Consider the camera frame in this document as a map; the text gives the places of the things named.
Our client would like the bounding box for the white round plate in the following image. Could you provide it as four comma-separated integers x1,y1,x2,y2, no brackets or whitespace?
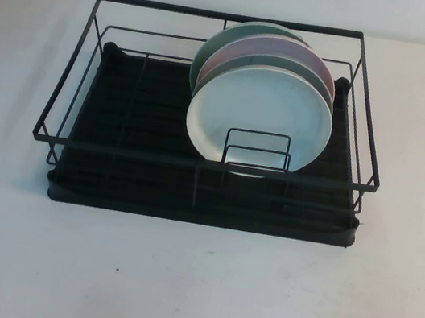
177,53,340,190

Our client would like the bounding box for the green round plate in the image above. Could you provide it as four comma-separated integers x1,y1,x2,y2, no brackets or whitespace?
186,11,316,109

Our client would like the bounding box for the grey-blue round plate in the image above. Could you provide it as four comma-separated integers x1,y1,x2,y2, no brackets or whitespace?
196,44,341,107

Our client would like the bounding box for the pink round plate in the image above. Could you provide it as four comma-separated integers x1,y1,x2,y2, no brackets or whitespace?
196,23,340,106

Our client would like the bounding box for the black plastic drip tray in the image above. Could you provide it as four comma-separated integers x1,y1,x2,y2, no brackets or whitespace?
45,34,385,252

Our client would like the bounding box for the black wire dish rack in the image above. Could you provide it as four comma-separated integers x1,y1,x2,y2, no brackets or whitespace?
25,0,405,219

